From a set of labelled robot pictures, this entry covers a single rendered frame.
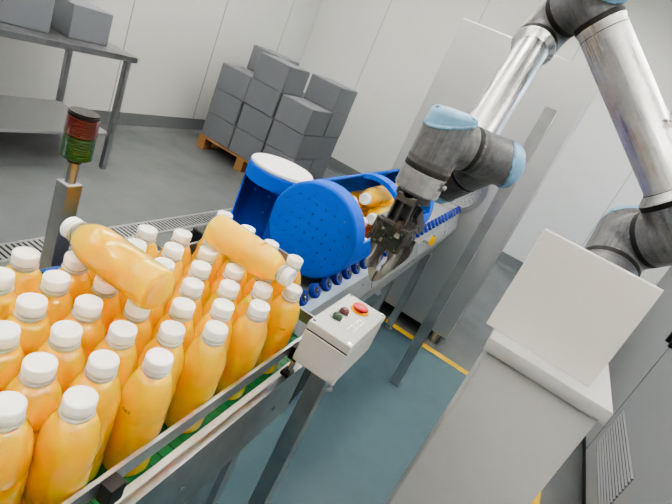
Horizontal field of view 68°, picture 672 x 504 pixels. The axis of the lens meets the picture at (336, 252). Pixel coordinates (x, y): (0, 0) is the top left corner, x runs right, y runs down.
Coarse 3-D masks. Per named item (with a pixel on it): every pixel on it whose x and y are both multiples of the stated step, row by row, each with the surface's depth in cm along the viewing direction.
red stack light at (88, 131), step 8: (72, 120) 99; (80, 120) 99; (64, 128) 101; (72, 128) 100; (80, 128) 100; (88, 128) 101; (96, 128) 102; (72, 136) 100; (80, 136) 101; (88, 136) 102; (96, 136) 104
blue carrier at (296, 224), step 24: (288, 192) 143; (312, 192) 140; (336, 192) 137; (288, 216) 144; (312, 216) 141; (336, 216) 138; (360, 216) 140; (288, 240) 146; (312, 240) 142; (336, 240) 139; (360, 240) 140; (312, 264) 144; (336, 264) 141
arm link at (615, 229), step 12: (612, 216) 134; (624, 216) 130; (636, 216) 126; (600, 228) 134; (612, 228) 130; (624, 228) 127; (588, 240) 136; (600, 240) 130; (612, 240) 128; (624, 240) 126; (636, 252) 124; (648, 264) 124
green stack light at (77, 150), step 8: (64, 136) 101; (64, 144) 101; (72, 144) 101; (80, 144) 102; (88, 144) 103; (64, 152) 102; (72, 152) 102; (80, 152) 102; (88, 152) 104; (72, 160) 103; (80, 160) 103; (88, 160) 105
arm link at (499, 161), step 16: (480, 128) 92; (480, 144) 90; (496, 144) 92; (512, 144) 94; (480, 160) 91; (496, 160) 92; (512, 160) 93; (464, 176) 99; (480, 176) 95; (496, 176) 94; (512, 176) 95
